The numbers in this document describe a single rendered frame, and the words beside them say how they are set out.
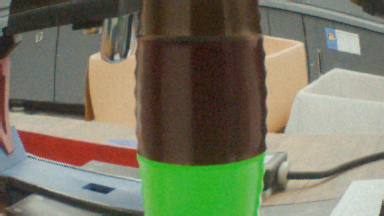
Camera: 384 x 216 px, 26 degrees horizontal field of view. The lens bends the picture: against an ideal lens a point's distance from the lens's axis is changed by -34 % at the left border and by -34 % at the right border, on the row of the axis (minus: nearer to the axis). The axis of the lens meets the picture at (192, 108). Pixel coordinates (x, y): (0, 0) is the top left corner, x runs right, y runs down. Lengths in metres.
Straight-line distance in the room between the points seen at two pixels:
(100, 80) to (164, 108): 2.73
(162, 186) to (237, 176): 0.02
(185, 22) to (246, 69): 0.02
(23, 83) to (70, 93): 0.48
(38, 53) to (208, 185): 5.64
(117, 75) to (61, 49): 2.83
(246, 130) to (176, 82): 0.02
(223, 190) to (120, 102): 2.70
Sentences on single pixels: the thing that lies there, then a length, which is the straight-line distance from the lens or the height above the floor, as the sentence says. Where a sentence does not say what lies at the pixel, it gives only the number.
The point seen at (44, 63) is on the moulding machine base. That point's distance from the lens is 5.93.
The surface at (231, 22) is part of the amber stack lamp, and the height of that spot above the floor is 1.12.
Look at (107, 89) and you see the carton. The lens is 3.05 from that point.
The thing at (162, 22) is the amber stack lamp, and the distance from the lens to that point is 0.32.
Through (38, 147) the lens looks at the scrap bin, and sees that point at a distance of 0.96.
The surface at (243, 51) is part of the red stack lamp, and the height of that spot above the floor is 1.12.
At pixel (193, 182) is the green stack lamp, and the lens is 0.32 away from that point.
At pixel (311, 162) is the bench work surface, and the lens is 1.08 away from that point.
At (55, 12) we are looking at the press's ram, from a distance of 0.56.
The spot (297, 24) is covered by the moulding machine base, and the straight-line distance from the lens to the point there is 5.26.
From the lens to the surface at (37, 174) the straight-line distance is 0.68.
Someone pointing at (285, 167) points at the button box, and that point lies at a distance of 0.98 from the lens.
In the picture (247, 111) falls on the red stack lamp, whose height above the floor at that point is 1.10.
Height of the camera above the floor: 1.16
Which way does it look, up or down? 11 degrees down
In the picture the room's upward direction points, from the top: 1 degrees counter-clockwise
